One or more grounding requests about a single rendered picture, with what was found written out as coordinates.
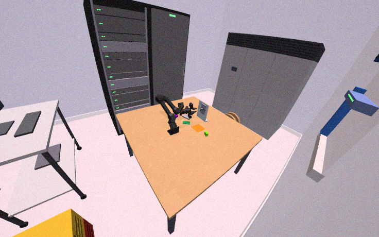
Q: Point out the yellow flat square patch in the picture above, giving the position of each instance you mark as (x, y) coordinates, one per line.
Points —
(198, 128)

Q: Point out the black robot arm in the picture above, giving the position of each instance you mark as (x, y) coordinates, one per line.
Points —
(171, 116)

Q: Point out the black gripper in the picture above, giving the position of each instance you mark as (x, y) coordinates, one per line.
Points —
(188, 110)

